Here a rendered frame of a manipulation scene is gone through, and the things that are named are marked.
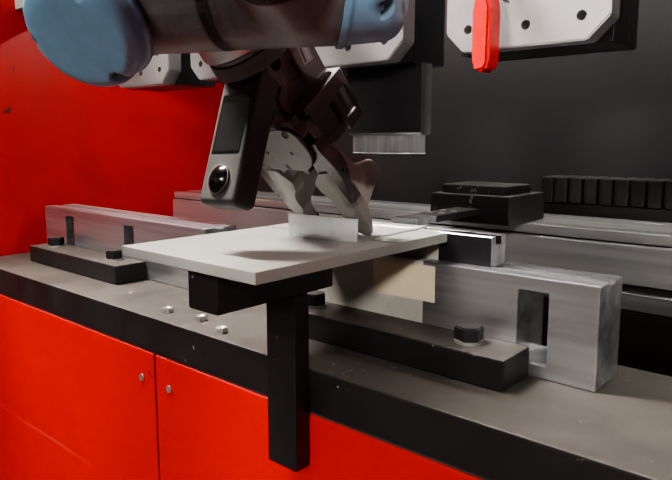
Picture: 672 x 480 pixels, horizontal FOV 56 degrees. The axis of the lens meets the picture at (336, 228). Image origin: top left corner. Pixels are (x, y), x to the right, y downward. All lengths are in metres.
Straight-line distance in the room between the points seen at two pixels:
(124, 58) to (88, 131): 1.05
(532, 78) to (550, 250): 0.40
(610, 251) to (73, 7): 0.67
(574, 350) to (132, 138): 1.12
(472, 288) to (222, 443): 0.34
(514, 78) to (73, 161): 0.89
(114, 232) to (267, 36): 0.79
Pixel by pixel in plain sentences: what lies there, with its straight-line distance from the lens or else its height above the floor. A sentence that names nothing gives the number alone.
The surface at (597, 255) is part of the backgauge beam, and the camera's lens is 0.86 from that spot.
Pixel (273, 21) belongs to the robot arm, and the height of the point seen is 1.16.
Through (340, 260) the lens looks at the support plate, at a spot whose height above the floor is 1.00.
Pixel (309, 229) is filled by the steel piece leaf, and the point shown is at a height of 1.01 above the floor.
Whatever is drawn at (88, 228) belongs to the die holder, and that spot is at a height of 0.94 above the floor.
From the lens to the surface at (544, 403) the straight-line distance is 0.58.
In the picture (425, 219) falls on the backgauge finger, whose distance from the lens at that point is 0.75.
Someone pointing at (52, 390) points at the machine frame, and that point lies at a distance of 1.13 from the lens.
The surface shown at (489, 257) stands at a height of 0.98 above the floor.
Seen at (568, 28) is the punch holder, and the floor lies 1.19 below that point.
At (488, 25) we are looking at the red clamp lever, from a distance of 0.57.
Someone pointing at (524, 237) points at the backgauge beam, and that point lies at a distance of 0.89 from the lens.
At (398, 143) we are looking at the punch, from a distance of 0.71.
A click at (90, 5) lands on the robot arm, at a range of 0.39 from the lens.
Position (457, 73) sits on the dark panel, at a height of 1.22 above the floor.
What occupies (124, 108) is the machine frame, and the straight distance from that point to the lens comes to 1.49.
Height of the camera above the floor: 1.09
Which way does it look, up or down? 8 degrees down
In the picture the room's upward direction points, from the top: straight up
